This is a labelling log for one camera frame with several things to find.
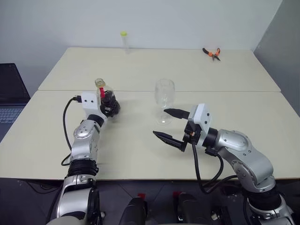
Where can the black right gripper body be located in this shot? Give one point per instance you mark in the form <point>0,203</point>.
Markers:
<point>191,132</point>

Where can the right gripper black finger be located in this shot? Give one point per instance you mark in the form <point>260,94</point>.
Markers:
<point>178,113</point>
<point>170,140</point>

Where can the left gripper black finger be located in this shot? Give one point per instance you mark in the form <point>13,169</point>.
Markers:
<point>117,107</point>

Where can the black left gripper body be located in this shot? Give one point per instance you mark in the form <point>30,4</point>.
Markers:
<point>106,111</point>

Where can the small bottle with red label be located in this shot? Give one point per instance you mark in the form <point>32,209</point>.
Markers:
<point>109,98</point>

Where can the clear wine glass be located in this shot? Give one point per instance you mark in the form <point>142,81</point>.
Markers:
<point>164,93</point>

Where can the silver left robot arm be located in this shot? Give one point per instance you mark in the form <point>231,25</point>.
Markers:
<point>83,133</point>

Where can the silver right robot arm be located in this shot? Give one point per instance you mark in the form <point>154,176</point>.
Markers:
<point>234,143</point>

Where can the clear tube with green cap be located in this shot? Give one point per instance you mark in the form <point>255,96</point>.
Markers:
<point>125,42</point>

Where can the orange and black pliers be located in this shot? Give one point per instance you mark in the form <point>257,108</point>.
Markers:
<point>211,54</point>

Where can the dark rounded shape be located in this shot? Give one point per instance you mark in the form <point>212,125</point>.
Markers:
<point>187,208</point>
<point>136,211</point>

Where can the dark laptop computer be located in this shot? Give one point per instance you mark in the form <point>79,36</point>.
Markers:
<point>10,89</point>

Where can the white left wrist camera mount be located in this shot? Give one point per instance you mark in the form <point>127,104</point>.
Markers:
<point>90,103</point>

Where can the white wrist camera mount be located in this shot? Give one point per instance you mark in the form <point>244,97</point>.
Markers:
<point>201,117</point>
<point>90,103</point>

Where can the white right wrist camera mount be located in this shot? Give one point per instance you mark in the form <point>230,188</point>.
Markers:
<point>201,117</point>

